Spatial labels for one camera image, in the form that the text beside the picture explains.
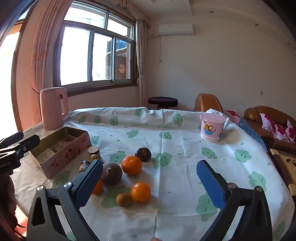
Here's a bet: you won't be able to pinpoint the small jar with cork lid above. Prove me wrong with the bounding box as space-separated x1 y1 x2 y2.
88 146 101 160

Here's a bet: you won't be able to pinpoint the oblong dark wrinkled fruit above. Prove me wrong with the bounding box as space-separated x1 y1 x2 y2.
79 160 91 174

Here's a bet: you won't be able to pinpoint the beige curtain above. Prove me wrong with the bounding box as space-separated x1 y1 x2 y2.
135 20 148 107

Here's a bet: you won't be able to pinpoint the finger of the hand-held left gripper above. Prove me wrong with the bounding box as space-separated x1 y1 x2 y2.
0 131 25 146
0 134 40 159

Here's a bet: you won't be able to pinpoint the smooth orange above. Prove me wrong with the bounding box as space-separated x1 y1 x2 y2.
130 182 151 203

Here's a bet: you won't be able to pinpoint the air conditioner pipe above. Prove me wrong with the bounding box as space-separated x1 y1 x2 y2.
148 35 162 63

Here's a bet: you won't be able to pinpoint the printed paper packets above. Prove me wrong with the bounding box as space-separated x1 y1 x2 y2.
36 134 77 164

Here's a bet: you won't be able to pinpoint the brown round fruit with stem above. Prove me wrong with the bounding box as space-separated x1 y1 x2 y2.
100 162 123 185

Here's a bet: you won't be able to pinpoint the blue plaid cloth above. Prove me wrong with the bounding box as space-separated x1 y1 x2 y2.
238 117 269 151

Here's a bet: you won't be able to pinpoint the pink electric kettle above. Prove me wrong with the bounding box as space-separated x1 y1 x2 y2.
40 87 69 131

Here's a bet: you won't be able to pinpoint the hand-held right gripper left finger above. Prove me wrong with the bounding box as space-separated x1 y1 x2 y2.
26 159 104 241

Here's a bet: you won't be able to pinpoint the pink tin box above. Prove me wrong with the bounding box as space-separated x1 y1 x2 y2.
29 126 91 179

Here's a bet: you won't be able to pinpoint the red floral cloth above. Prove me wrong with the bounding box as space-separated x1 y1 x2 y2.
223 110 242 124

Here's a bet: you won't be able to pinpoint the wooden coffee table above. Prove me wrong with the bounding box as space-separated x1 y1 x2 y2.
268 148 296 197

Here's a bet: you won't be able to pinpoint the dark round stool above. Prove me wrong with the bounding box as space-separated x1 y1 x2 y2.
148 97 178 110

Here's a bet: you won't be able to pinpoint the white air conditioner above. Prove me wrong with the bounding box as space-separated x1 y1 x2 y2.
159 24 193 36

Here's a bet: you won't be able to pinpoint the floral cushion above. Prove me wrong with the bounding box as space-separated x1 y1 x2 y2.
285 119 296 143
260 113 289 141

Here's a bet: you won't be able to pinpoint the large bumpy orange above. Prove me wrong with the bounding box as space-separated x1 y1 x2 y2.
121 156 142 176

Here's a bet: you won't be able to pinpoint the person's left hand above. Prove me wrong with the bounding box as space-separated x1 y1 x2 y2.
0 173 17 223

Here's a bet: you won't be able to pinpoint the pink cartoon cup with lid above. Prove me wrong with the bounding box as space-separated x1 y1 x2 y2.
199 113 226 143

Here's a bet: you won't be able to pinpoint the curtain valance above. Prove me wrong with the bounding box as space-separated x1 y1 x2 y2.
120 0 152 28

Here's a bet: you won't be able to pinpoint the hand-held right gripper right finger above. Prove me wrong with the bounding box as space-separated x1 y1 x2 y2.
196 159 273 241

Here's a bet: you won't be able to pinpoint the pink curtain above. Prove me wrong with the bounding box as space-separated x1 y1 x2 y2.
30 0 74 123

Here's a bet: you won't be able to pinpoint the small orange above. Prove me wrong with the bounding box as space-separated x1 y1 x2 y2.
91 179 103 195

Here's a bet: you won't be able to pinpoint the round dark wrinkled fruit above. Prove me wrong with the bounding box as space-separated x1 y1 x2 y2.
135 147 152 162

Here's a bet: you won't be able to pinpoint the brown leather sofa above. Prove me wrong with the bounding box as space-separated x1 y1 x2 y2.
245 106 296 154

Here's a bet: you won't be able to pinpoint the brown leather armchair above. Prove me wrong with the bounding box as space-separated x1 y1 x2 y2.
194 93 224 114

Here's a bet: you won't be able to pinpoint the sliding window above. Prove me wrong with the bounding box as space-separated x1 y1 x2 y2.
53 3 137 98

